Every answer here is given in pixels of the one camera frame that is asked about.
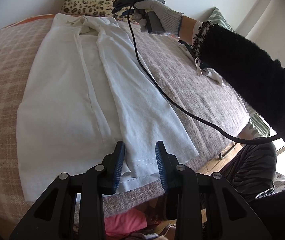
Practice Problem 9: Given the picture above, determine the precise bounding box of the white t-shirt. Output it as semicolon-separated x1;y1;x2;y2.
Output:
16;14;198;201

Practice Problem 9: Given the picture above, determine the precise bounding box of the white gloved right hand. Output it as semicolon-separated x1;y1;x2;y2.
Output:
134;0;184;37

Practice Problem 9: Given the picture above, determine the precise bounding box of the beige plaid blanket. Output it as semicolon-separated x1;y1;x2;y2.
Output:
0;18;249;223

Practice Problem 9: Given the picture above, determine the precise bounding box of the grey trousers leg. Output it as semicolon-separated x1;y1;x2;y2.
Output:
219;142;277;203

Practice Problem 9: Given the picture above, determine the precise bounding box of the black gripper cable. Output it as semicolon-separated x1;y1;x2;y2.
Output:
127;0;285;145

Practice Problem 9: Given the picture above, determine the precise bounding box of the black fuzzy sleeve forearm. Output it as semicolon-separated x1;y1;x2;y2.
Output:
179;16;285;141

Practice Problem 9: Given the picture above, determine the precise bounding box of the pink cloth under bed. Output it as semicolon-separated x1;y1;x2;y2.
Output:
104;209;147;239

